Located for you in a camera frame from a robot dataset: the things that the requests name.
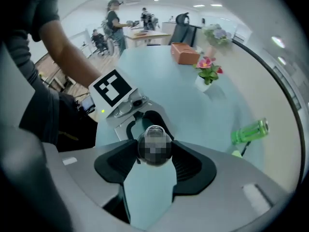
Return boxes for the pink flowers in white pot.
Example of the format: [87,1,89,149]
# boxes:
[193,56,224,93]

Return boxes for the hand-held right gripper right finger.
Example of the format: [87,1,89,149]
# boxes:
[144,140,294,232]

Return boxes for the person's clothed body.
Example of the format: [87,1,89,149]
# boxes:
[0,0,98,152]

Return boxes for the black waist device with screen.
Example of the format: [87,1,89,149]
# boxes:
[81,97,96,114]

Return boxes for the wooden desk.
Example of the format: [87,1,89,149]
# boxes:
[125,29,171,48]

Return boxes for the person's left forearm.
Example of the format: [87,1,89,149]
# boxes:
[38,20,103,89]

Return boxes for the small steel cup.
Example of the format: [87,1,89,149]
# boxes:
[144,124,167,139]

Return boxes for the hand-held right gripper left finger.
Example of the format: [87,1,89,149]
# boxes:
[59,139,140,223]

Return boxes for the orange box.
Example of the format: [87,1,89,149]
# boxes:
[170,42,201,65]

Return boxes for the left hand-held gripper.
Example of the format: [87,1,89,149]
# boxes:
[88,69,174,142]

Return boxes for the pink vase of pale flowers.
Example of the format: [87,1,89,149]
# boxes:
[201,23,233,58]

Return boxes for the green plastic bottle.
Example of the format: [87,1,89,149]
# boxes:
[230,118,269,145]

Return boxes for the black office chair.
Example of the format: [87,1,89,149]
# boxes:
[168,12,191,46]

